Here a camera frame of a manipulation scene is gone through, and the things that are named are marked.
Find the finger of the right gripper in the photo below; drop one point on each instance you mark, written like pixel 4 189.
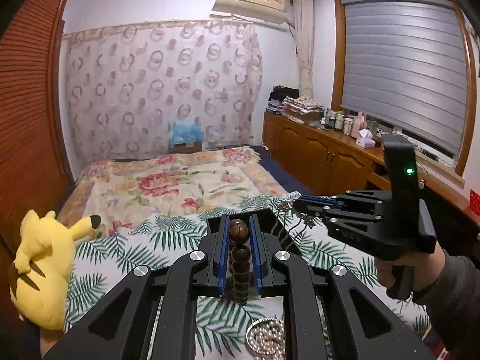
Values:
pixel 334 216
pixel 311 205

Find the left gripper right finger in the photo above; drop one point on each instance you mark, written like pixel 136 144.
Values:
pixel 267 261

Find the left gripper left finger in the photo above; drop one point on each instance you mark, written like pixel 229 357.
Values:
pixel 211 280

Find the person's right hand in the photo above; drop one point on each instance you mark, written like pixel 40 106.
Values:
pixel 413 272

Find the wooden sideboard cabinet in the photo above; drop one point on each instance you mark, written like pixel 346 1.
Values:
pixel 325 161

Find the pink tissue box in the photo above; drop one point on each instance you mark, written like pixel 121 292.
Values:
pixel 365 139

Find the bottles and jars cluster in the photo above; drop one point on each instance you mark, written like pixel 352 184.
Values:
pixel 350 125

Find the palm leaf print tablecloth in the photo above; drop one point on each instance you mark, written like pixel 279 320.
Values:
pixel 159 241

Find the stack of folded clothes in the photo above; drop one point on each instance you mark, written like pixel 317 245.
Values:
pixel 285 101

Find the floral bed quilt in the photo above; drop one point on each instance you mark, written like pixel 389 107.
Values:
pixel 124 194

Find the blue plastic bag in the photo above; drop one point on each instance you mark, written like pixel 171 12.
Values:
pixel 185 134

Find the grey window roller blind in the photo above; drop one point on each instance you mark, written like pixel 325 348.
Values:
pixel 405 64

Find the yellow Pikachu plush toy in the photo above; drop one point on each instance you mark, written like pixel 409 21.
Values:
pixel 40 273

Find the cream tied window curtain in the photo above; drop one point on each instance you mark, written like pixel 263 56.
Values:
pixel 304 39

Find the brown louvered wardrobe door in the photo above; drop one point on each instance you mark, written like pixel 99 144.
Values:
pixel 35 173

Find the pink circle pattern curtain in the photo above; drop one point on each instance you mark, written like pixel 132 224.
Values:
pixel 126 86

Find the white wall air conditioner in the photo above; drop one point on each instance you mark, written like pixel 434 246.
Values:
pixel 273 11

